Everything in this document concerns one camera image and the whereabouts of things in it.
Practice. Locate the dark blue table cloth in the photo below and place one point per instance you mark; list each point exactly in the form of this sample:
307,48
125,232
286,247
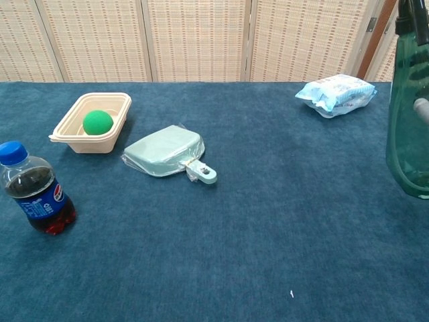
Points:
214,251

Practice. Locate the metal screen hinge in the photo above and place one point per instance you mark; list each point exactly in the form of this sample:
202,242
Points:
370,25

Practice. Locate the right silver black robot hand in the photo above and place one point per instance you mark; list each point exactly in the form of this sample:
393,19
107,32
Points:
423,108

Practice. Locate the green spray bottle black trigger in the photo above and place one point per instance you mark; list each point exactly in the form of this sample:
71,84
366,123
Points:
405,151

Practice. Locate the narrow beige woven folding screen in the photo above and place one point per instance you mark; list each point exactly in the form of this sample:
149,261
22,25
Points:
382,70

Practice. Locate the brown wooden post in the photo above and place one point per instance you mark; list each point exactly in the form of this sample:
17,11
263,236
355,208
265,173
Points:
375,43

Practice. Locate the light blue wet wipes pack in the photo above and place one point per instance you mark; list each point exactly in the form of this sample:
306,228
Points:
338,94

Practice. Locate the small cola bottle blue cap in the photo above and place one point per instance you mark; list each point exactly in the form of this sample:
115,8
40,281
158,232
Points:
37,201

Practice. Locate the green ball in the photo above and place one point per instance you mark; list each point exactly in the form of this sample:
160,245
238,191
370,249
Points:
98,122

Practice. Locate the wide beige woven folding screen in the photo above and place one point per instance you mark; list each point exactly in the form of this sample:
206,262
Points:
197,40

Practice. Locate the beige plastic food container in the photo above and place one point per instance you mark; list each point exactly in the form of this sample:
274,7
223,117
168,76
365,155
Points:
97,144

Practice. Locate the mint green wrapped dustpan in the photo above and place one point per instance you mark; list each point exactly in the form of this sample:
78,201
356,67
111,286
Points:
161,151

